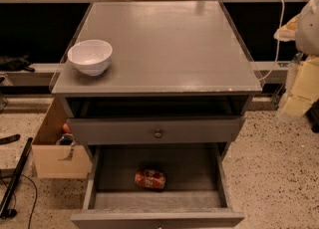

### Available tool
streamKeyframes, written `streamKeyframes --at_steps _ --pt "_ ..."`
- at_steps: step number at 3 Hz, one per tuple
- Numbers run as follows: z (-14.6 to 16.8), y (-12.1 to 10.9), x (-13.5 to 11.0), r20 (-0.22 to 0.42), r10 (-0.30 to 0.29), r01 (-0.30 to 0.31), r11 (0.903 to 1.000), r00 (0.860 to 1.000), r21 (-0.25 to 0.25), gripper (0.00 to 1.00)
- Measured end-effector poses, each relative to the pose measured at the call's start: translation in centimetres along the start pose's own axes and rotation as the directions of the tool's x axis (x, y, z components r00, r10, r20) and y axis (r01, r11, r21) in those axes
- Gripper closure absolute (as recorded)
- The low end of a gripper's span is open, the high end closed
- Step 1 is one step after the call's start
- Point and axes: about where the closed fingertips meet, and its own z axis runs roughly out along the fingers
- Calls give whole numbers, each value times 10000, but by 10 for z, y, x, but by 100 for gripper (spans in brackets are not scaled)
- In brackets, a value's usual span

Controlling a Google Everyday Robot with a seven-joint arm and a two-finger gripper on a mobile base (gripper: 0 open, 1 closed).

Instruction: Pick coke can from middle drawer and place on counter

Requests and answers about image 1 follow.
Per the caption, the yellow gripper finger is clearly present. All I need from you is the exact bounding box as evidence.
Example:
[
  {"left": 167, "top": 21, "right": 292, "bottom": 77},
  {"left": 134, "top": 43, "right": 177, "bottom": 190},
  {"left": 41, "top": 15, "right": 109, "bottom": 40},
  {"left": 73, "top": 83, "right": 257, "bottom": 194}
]
[
  {"left": 276, "top": 57, "right": 319, "bottom": 120},
  {"left": 274, "top": 15, "right": 299, "bottom": 42}
]

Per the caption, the red coke can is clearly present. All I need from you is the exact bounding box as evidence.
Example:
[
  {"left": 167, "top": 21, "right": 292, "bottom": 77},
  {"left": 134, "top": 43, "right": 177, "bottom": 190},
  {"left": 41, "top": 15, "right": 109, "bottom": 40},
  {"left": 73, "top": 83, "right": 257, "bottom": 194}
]
[{"left": 135, "top": 169, "right": 165, "bottom": 190}]

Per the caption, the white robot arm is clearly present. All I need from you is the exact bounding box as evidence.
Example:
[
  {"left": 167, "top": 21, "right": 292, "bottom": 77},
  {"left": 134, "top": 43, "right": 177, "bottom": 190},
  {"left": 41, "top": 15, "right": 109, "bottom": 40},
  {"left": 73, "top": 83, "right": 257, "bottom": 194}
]
[{"left": 274, "top": 0, "right": 319, "bottom": 121}]

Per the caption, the closed grey top drawer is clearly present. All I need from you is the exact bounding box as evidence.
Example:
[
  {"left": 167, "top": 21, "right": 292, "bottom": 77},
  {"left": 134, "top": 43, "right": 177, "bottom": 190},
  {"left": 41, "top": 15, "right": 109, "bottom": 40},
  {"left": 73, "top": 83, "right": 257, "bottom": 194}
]
[{"left": 67, "top": 116, "right": 244, "bottom": 145}]

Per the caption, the open grey middle drawer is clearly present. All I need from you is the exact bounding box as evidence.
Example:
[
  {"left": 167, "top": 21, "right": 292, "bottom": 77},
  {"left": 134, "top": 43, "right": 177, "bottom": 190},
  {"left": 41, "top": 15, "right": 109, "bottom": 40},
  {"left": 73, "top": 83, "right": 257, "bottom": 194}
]
[{"left": 71, "top": 143, "right": 244, "bottom": 229}]

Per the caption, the round metal drawer knob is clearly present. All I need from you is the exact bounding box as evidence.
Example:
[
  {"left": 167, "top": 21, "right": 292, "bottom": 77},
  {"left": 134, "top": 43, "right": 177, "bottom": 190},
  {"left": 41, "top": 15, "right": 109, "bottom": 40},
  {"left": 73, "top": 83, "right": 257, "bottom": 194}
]
[{"left": 154, "top": 129, "right": 162, "bottom": 138}]

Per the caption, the grey wooden cabinet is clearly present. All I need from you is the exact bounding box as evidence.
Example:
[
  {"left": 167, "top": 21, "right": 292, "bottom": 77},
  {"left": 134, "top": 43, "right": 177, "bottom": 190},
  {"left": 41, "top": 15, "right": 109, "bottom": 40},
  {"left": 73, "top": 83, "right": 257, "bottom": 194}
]
[{"left": 48, "top": 0, "right": 266, "bottom": 161}]

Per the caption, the white ceramic bowl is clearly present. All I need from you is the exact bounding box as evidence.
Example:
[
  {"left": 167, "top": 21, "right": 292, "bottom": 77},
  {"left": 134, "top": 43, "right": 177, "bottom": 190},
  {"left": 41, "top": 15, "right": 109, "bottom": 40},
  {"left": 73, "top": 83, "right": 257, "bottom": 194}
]
[{"left": 67, "top": 40, "right": 113, "bottom": 76}]

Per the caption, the orange ball in box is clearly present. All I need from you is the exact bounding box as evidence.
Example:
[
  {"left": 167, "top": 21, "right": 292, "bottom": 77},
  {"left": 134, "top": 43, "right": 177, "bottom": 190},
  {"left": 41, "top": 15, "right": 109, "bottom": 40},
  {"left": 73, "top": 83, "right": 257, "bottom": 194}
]
[{"left": 62, "top": 123, "right": 71, "bottom": 133}]

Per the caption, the cardboard box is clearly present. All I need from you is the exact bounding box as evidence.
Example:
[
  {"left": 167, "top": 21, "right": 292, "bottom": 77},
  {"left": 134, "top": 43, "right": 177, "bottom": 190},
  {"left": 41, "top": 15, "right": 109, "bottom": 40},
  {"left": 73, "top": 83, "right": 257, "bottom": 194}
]
[{"left": 32, "top": 99, "right": 91, "bottom": 179}]

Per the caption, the black bag on ledge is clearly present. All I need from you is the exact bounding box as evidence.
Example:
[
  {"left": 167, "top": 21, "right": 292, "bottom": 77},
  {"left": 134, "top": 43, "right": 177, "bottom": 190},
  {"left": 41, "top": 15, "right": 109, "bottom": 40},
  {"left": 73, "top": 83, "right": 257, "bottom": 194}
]
[{"left": 0, "top": 55, "right": 35, "bottom": 72}]

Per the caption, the black pole on floor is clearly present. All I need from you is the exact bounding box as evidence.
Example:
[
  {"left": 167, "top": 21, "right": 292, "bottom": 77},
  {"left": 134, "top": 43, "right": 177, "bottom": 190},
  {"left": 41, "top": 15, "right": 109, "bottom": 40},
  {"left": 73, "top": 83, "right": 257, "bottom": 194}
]
[{"left": 0, "top": 137, "right": 33, "bottom": 219}]

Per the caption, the black flat tool on floor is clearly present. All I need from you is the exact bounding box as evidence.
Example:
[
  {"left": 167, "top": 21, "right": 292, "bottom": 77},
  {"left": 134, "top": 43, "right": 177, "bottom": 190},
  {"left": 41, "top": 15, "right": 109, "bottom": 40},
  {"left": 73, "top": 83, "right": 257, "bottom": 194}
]
[{"left": 0, "top": 134, "right": 21, "bottom": 145}]

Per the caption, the white hanging cable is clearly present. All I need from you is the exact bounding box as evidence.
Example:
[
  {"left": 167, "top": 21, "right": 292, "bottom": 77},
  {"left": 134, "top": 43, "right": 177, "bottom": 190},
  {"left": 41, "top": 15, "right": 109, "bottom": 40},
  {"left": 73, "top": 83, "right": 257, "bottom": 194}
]
[{"left": 257, "top": 0, "right": 286, "bottom": 82}]

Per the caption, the black cable on floor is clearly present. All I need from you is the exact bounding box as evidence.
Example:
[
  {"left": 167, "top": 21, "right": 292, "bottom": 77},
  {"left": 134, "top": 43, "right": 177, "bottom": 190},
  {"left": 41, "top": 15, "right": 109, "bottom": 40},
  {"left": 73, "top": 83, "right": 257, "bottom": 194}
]
[{"left": 0, "top": 172, "right": 39, "bottom": 229}]

